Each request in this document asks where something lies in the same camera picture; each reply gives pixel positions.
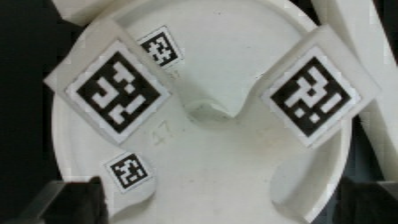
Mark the white round table top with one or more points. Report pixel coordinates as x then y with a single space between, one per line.
216 33

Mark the white cross-shaped table base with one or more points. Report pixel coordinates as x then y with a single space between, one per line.
184 140

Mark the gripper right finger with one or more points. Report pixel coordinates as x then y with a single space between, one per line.
367 204

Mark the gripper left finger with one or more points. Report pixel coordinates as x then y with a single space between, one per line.
68 204

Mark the white right barrier block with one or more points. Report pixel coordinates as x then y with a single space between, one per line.
353 17

